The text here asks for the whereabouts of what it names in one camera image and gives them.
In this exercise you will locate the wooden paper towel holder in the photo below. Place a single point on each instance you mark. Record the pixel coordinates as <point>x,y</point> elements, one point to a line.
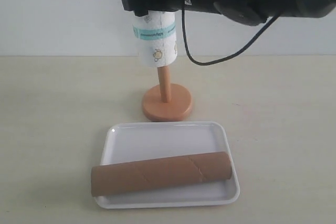
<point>167,101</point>

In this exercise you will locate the brown cardboard tube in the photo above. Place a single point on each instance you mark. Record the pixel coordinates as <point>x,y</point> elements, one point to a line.
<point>160,173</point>

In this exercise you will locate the white plastic tray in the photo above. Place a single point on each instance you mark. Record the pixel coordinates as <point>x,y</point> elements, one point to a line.
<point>129,142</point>

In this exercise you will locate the printed paper towel roll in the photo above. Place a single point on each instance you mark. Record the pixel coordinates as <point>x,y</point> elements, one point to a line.
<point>156,38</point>

